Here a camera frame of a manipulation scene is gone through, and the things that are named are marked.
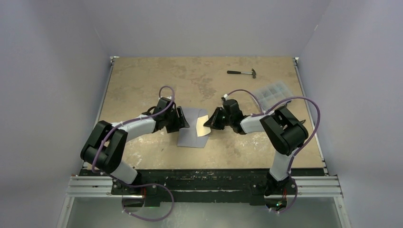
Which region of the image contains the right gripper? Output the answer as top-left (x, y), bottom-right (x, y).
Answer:
top-left (204, 107), bottom-right (233, 130)

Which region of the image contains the cream letter paper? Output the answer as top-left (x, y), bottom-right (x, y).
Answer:
top-left (196, 115), bottom-right (211, 137)

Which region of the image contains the grey envelope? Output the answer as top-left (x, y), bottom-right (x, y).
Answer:
top-left (177, 107), bottom-right (209, 148)

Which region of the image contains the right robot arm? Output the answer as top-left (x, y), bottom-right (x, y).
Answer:
top-left (203, 99), bottom-right (308, 196)

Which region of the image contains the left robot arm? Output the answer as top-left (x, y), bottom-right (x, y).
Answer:
top-left (80, 97), bottom-right (189, 194)

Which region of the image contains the clear plastic screw box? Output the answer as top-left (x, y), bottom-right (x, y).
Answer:
top-left (252, 81), bottom-right (294, 111)

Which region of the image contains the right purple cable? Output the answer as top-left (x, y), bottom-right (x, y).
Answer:
top-left (221, 89), bottom-right (321, 177)

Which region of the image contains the black handled hammer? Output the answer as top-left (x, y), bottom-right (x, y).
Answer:
top-left (227, 68), bottom-right (257, 79)

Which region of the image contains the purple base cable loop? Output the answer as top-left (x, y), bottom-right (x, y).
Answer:
top-left (122, 182), bottom-right (176, 222)

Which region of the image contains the black base frame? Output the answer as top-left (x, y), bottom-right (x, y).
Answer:
top-left (78, 168), bottom-right (326, 208)

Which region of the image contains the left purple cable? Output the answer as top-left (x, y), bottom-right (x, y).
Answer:
top-left (91, 86), bottom-right (176, 174)

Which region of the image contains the aluminium rail frame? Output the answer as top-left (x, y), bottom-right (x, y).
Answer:
top-left (57, 57), bottom-right (350, 228)

